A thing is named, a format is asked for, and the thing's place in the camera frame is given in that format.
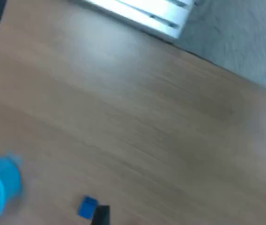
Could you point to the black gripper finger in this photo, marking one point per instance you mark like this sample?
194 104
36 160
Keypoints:
101 216

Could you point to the blue cube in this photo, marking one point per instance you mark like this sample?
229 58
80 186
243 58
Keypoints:
87 208

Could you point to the aluminium robot mounting table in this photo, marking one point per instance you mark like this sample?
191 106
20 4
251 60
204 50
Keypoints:
147 11

